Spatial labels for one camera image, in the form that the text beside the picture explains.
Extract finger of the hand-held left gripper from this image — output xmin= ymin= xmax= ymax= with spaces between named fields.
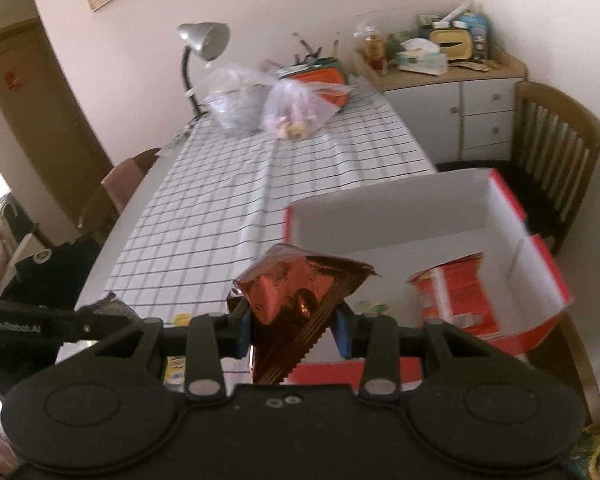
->
xmin=79 ymin=311 xmax=144 ymax=342

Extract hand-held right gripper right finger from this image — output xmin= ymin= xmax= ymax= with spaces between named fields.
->
xmin=331 ymin=304 xmax=527 ymax=404

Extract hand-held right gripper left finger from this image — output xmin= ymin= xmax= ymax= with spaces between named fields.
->
xmin=55 ymin=301 xmax=253 ymax=403

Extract brown foil snack packet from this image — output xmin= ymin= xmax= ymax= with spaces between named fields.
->
xmin=227 ymin=242 xmax=381 ymax=386

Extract yellow printed snack packet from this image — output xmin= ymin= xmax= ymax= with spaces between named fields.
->
xmin=162 ymin=355 xmax=187 ymax=387

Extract red snack packet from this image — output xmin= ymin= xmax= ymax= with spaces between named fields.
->
xmin=407 ymin=252 xmax=503 ymax=338

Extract red cardboard box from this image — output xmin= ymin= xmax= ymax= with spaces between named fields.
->
xmin=283 ymin=168 xmax=576 ymax=386

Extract black bag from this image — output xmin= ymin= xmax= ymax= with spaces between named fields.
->
xmin=12 ymin=237 xmax=103 ymax=311

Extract wooden chair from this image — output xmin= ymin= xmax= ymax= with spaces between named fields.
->
xmin=78 ymin=148 xmax=162 ymax=246
xmin=435 ymin=81 xmax=600 ymax=256

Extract pink cloth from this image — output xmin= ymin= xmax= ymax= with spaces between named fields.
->
xmin=101 ymin=158 xmax=146 ymax=211

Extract wooden door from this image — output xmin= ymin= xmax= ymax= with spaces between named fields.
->
xmin=0 ymin=17 xmax=113 ymax=196

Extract clear plastic bag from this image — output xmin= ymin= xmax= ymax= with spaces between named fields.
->
xmin=202 ymin=62 xmax=276 ymax=136

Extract plastic bag with pink sweets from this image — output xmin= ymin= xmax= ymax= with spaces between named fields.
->
xmin=262 ymin=80 xmax=353 ymax=141

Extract white cabinet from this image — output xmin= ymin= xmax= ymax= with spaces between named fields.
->
xmin=352 ymin=50 xmax=528 ymax=163

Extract orange green pouch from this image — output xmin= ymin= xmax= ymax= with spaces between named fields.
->
xmin=280 ymin=57 xmax=351 ymax=108

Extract pen holder with brushes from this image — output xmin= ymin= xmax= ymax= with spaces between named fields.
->
xmin=291 ymin=31 xmax=342 ymax=66

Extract green white tissue box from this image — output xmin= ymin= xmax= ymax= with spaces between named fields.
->
xmin=396 ymin=39 xmax=449 ymax=76

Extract glass jar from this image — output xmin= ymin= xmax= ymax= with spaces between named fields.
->
xmin=354 ymin=17 xmax=388 ymax=76

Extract silver desk lamp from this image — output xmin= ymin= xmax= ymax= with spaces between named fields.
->
xmin=177 ymin=22 xmax=231 ymax=121

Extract small brown sachets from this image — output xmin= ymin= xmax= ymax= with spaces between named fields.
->
xmin=447 ymin=60 xmax=496 ymax=74

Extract yellow tissue holder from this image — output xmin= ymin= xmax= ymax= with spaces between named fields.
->
xmin=428 ymin=27 xmax=473 ymax=58

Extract light blue box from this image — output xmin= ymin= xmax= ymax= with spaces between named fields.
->
xmin=455 ymin=12 xmax=492 ymax=61

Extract white tube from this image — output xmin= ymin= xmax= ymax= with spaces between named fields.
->
xmin=432 ymin=1 xmax=473 ymax=28

